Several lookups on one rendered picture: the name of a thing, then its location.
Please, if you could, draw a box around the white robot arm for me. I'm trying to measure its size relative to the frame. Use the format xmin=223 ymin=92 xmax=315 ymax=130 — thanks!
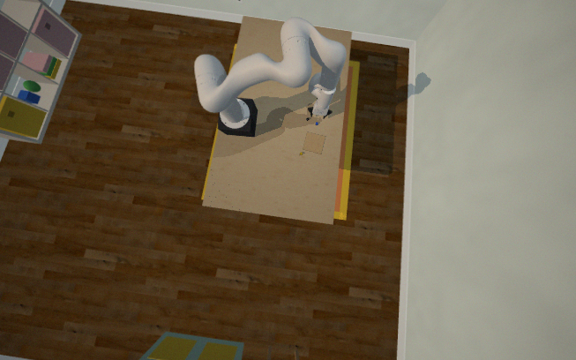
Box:
xmin=194 ymin=17 xmax=347 ymax=129

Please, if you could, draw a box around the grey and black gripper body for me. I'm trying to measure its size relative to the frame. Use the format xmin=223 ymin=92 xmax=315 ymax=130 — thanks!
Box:
xmin=312 ymin=102 xmax=329 ymax=116

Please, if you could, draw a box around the tan square mat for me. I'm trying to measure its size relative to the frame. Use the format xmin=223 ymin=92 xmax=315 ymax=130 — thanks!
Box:
xmin=303 ymin=132 xmax=325 ymax=154

